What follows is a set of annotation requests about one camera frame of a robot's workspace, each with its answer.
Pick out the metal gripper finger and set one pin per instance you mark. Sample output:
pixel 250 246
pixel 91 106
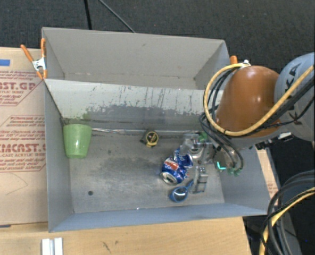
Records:
pixel 200 179
pixel 197 149

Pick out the blue measuring scoop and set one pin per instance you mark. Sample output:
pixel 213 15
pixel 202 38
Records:
pixel 178 193

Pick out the crushed blue soda can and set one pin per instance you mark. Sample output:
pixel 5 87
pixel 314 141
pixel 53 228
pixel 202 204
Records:
pixel 174 167

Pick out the yellow and black tape measure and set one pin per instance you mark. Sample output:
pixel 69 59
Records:
pixel 150 138

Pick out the grey metal bin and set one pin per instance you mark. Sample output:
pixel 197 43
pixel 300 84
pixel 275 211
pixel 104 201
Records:
pixel 125 174

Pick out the green plastic cup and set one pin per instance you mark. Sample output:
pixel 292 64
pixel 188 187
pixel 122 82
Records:
pixel 76 141

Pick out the brown cardboard board red print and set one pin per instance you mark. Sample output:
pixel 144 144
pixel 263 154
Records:
pixel 19 169

